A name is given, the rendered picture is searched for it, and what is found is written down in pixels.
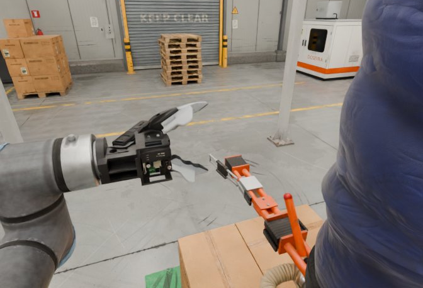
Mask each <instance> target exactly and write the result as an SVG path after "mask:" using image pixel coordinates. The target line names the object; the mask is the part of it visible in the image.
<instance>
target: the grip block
mask: <svg viewBox="0 0 423 288"><path fill-rule="evenodd" d="M298 222H299V225H300V229H301V232H302V237H303V239H304V241H305V242H306V239H307V233H308V229H307V228H306V227H305V225H304V224H303V223H302V222H301V221H300V220H299V219H298ZM263 234H264V236H265V237H266V239H267V241H268V242H269V244H270V245H271V246H272V248H273V250H274V251H275V252H277V251H278V254H279V255H281V254H283V253H287V251H286V250H285V249H284V245H285V244H286V243H288V242H290V243H291V244H292V245H293V247H294V248H295V250H296V245H295V240H294V237H293V232H292V229H291V224H290V220H289V217H288V212H287V211H286V212H283V213H279V214H274V215H271V216H267V217H266V220H265V221H264V229H263Z"/></svg>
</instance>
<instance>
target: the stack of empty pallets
mask: <svg viewBox="0 0 423 288"><path fill-rule="evenodd" d="M160 35H161V39H157V41H158V44H159V45H160V54H161V55H162V58H161V68H162V70H163V72H160V73H161V78H162V80H163V81H164V82H165V83H166V84H167V86H171V83H172V82H180V83H182V85H185V84H187V81H188V80H195V81H196V82H197V83H201V79H202V73H201V68H202V61H201V59H202V57H201V46H200V42H202V36H200V35H196V34H193V33H188V34H187V33H184V34H183V33H180V34H179V33H176V34H160ZM175 78H176V79H177V80H176V79H175Z"/></svg>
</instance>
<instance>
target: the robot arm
mask: <svg viewBox="0 0 423 288"><path fill-rule="evenodd" d="M206 105H208V103H207V102H206V101H203V102H192V103H189V104H184V105H182V106H178V107H174V108H171V109H167V110H165V111H161V112H159V113H157V114H155V115H154V116H153V117H151V118H150V119H149V120H148V121H144V120H142V121H140V122H139V123H137V124H136V125H135V126H133V127H132V128H130V129H129V130H128V131H126V132H125V133H124V134H122V135H121V136H119V137H118V138H117V139H115V140H114V141H113V142H112V144H113V146H111V147H109V146H108V143H107V141H106V138H105V137H104V138H96V137H95V136H94V135H93V134H86V135H77V136H74V135H73V134H71V135H69V136H68V137H64V138H54V139H48V140H38V141H29V142H23V143H14V144H10V143H5V144H3V145H0V222H1V224H2V227H3V230H4V232H5V233H4V237H3V238H2V240H1V241H0V288H48V287H49V285H50V282H51V280H52V277H53V275H54V273H55V271H56V270H57V269H58V268H59V267H61V266H62V265H63V264H65V263H66V261H67V260H68V259H69V258H70V257H71V255H72V254H73V252H74V249H75V247H76V231H75V228H74V225H73V224H72V221H71V217H70V215H69V211H68V208H67V204H66V201H65V197H64V193H65V192H71V191H78V190H82V189H88V188H92V187H98V186H100V185H103V184H109V183H114V182H119V181H124V180H130V179H137V178H140V179H141V183H142V186H146V185H149V184H156V183H160V182H165V181H169V180H172V176H171V172H178V173H179V174H181V175H182V176H183V178H184V179H185V180H186V181H188V182H191V183H193V182H194V181H195V174H202V173H205V172H208V169H207V168H205V167H204V166H202V165H200V164H199V163H192V162H191V161H189V160H183V159H181V157H180V156H178V155H171V148H170V139H169V136H168V134H167V132H169V131H171V130H175V129H176V128H177V127H178V126H186V125H187V124H188V123H190V122H191V120H192V119H193V113H195V112H197V111H200V110H201V109H203V108H204V107H205V106H206ZM163 129H164V132H165V133H164V134H163V132H162V130H163ZM157 172H160V173H159V174H154V175H150V174H153V173H157ZM160 175H165V179H161V180H155V181H151V182H150V179H149V178H150V177H157V176H160Z"/></svg>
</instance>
